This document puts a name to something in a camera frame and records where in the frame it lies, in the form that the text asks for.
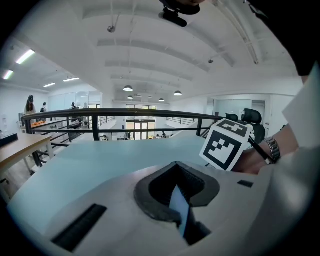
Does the person's black shirt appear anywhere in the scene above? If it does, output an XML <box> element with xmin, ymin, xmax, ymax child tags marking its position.
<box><xmin>246</xmin><ymin>0</ymin><xmax>320</xmax><ymax>77</ymax></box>

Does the glass entrance door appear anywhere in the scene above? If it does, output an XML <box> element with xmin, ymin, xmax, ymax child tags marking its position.
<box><xmin>125</xmin><ymin>104</ymin><xmax>157</xmax><ymax>140</ymax></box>

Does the silver wristwatch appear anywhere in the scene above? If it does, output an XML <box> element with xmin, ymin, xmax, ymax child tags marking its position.
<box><xmin>263</xmin><ymin>136</ymin><xmax>281</xmax><ymax>165</ymax></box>

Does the black head-worn camera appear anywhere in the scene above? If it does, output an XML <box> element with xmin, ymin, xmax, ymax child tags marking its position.
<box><xmin>158</xmin><ymin>0</ymin><xmax>201</xmax><ymax>28</ymax></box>

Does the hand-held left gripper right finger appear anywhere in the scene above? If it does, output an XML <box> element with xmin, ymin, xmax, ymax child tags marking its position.
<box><xmin>177</xmin><ymin>161</ymin><xmax>273</xmax><ymax>256</ymax></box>

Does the black flat box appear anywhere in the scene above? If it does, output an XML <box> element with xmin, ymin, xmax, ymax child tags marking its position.
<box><xmin>0</xmin><ymin>133</ymin><xmax>19</xmax><ymax>148</ymax></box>

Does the wooden desk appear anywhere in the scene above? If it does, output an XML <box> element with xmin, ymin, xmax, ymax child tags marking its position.
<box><xmin>0</xmin><ymin>132</ymin><xmax>55</xmax><ymax>181</ymax></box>

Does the black office chair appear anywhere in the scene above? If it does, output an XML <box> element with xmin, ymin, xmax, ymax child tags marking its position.
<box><xmin>224</xmin><ymin>112</ymin><xmax>240</xmax><ymax>123</ymax></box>
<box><xmin>241</xmin><ymin>108</ymin><xmax>266</xmax><ymax>145</ymax></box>

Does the black metal railing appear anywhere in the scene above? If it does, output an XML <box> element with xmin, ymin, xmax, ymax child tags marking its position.
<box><xmin>21</xmin><ymin>107</ymin><xmax>223</xmax><ymax>169</ymax></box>

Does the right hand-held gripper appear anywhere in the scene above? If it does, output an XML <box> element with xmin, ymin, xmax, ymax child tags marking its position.
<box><xmin>199</xmin><ymin>117</ymin><xmax>252</xmax><ymax>172</ymax></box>

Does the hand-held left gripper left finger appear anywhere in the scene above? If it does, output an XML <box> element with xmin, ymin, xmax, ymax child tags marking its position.
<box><xmin>44</xmin><ymin>161</ymin><xmax>192</xmax><ymax>256</ymax></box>

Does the person's right hand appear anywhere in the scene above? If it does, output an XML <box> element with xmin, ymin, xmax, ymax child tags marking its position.
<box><xmin>233</xmin><ymin>143</ymin><xmax>272</xmax><ymax>175</ymax></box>

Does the big translucent blue plate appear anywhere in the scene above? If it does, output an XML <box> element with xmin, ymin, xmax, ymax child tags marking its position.
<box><xmin>169</xmin><ymin>184</ymin><xmax>191</xmax><ymax>238</ymax></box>

